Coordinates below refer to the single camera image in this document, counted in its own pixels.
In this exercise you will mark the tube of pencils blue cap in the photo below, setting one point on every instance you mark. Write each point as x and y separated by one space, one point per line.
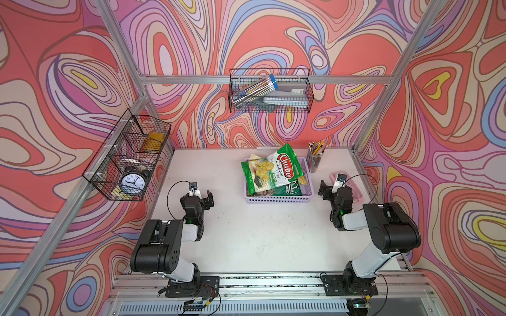
248 94

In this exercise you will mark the purple plastic basket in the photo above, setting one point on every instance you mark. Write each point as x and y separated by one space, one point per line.
307 190

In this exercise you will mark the pencil cup with pencils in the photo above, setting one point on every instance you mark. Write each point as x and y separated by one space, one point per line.
314 155

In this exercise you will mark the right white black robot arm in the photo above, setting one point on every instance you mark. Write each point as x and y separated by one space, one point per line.
391 230

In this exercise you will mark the black wire basket back wall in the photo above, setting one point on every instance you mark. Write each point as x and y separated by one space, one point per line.
287 79

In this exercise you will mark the black wire basket left wall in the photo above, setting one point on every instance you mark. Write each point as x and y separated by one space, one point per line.
123 148

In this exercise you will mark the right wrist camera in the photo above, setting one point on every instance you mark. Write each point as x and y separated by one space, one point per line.
339 182

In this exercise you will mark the aluminium rail front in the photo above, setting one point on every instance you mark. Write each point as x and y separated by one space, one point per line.
399 293

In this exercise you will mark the white notebook in basket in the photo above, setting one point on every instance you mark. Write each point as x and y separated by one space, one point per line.
293 98

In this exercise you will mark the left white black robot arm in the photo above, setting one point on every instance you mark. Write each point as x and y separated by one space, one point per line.
159 246

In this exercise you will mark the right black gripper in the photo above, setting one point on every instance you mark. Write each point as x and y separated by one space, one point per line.
327 189

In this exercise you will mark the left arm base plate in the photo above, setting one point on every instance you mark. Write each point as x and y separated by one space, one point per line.
207 287

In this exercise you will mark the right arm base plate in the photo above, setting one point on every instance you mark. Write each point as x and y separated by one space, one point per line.
344 285

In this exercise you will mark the black wire basket wall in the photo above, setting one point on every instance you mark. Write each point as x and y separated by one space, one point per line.
123 148
287 79

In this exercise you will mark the dark green Real chips bag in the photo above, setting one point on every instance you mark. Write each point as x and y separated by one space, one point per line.
290 189

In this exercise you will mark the black alarm clock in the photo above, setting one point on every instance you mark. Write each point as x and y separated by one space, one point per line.
134 182

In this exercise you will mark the yellow item in wire basket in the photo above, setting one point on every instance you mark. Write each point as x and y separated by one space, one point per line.
153 142

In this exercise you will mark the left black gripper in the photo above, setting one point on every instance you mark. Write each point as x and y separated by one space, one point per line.
209 203

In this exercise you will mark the green Chuba cassava chips bag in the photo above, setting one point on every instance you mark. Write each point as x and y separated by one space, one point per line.
276 170

